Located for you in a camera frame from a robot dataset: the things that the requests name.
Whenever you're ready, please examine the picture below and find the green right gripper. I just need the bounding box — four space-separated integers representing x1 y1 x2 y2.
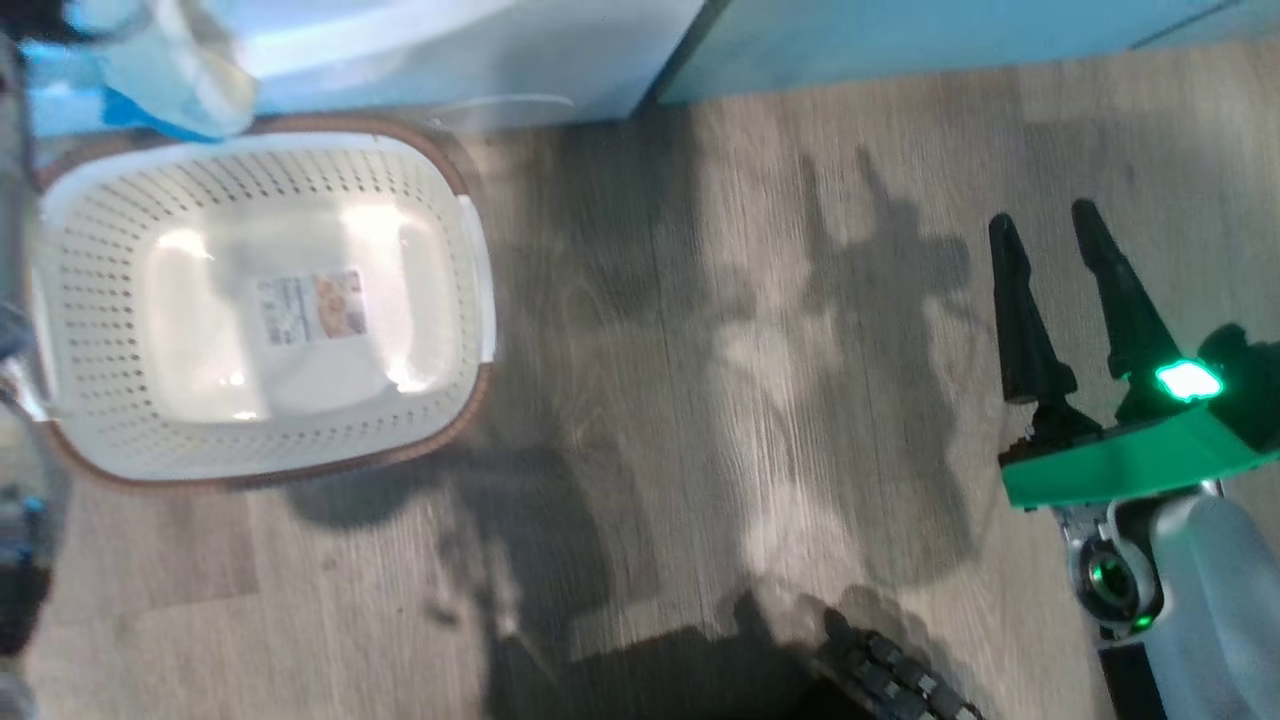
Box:
988 198 1280 512

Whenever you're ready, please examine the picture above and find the white front-load washing machine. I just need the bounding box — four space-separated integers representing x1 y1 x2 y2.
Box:
20 0 707 133

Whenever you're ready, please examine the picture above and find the cream baby clothes pile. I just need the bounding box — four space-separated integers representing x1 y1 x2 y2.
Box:
65 0 260 142

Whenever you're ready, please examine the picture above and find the pale green wide cabinet door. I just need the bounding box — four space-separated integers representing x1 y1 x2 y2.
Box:
655 0 1280 107

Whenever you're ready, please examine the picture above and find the white laundry basket brown rim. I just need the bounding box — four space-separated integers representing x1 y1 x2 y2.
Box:
28 114 499 492

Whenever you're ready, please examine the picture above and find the basket product label sticker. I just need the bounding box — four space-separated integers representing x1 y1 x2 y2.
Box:
257 269 369 347

